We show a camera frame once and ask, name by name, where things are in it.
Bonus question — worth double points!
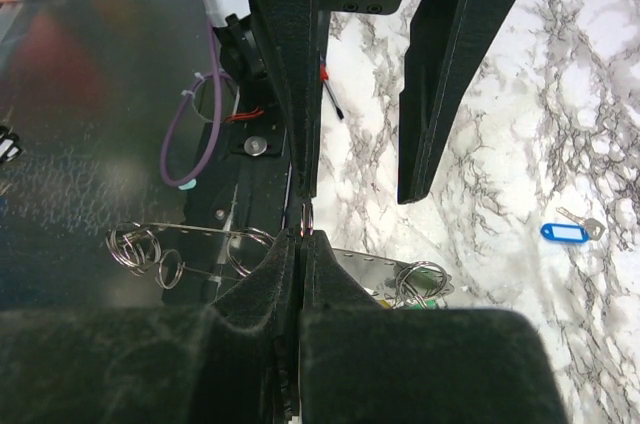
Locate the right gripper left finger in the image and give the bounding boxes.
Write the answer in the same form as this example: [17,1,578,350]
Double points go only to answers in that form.
[1,231,297,423]

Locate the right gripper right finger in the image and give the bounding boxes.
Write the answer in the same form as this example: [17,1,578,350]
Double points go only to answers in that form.
[299,231,568,423]

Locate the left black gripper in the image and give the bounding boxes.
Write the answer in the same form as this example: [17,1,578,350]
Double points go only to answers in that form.
[249,0,515,204]

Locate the key with blue tag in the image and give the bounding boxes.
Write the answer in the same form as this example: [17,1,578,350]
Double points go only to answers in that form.
[540,207,605,244]

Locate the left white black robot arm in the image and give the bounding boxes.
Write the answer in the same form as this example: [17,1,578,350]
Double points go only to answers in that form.
[203,0,515,204]

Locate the key with green tag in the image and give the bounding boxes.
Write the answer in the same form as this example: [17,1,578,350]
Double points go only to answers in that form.
[405,296,439,309]

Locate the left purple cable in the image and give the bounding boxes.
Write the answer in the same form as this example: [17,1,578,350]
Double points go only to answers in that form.
[159,23,231,190]

